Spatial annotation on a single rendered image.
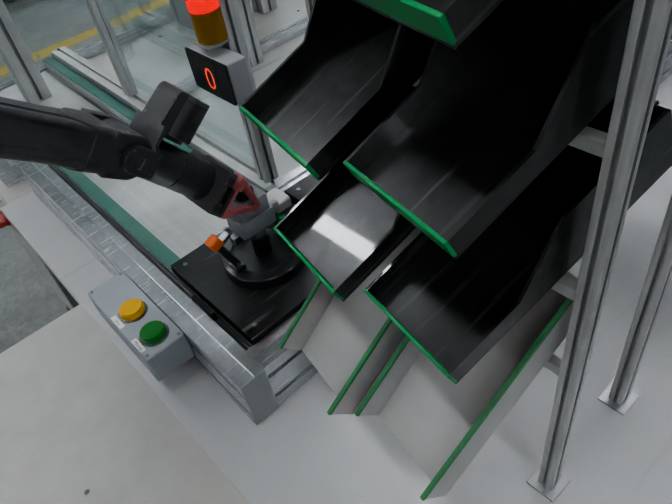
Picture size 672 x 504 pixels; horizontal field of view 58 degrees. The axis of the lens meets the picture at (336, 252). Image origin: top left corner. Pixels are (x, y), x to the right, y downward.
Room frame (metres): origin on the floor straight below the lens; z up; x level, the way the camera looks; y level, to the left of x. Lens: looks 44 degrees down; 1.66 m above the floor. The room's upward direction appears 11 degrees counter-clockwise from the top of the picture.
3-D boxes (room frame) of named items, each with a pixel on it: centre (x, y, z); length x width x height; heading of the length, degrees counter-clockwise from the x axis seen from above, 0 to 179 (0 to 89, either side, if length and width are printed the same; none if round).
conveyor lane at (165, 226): (1.01, 0.27, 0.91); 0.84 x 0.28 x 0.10; 35
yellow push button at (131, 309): (0.69, 0.34, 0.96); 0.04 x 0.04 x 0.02
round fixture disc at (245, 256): (0.75, 0.12, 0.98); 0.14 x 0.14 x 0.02
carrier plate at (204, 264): (0.75, 0.12, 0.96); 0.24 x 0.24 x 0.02; 35
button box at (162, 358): (0.69, 0.34, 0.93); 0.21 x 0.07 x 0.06; 35
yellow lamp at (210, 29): (0.97, 0.13, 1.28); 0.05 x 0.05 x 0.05
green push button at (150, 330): (0.63, 0.30, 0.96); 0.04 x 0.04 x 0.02
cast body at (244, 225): (0.75, 0.11, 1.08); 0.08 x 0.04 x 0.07; 125
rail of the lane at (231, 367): (0.88, 0.40, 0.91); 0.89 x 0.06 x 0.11; 35
